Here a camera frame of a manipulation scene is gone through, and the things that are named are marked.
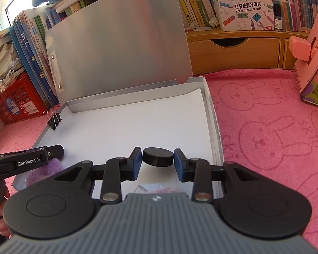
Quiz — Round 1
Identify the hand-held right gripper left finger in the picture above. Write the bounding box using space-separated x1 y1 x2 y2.
54 147 143 205

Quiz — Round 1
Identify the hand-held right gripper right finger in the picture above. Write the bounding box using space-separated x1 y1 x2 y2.
173 148 257 204

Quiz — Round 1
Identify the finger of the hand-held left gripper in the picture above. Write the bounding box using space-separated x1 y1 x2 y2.
46 144 65 161

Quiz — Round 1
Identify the black round cap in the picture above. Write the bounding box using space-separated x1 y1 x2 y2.
143 147 174 168

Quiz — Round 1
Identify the purple fluffy pouch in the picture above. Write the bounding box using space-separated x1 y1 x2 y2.
25 159 63 187

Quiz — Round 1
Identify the silver file box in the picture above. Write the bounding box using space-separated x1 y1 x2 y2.
12 0 224 199

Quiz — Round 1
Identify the person's left hand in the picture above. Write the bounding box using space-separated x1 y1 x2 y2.
0 186 11 237

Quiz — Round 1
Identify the black binder clip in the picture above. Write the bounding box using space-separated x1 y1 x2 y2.
43 110 62 131

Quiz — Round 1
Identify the white paper sheet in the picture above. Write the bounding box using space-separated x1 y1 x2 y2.
42 88 220 199

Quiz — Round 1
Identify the large red plastic basket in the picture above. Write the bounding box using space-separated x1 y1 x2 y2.
0 71 48 125

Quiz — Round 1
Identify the pink rabbit print mat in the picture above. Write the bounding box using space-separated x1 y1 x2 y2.
0 69 318 254

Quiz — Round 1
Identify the row of thin upright books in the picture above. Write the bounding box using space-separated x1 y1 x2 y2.
9 1 88 109

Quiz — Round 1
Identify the stack of worn workbooks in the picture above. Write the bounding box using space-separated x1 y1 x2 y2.
0 28 25 106

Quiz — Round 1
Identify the wooden drawer shelf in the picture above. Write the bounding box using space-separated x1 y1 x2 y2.
185 28 310 76

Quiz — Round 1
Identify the flat stack of books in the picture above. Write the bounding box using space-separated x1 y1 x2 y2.
52 0 110 14

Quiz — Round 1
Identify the pink house-shaped toy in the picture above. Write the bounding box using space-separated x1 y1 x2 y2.
289 0 318 109

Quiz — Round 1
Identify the white label printer box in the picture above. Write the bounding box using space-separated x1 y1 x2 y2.
211 0 275 31

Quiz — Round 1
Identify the small white bottle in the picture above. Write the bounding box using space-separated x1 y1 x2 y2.
274 3 283 30

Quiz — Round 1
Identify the row of colourful shelf books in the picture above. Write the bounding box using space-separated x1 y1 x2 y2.
173 0 318 32

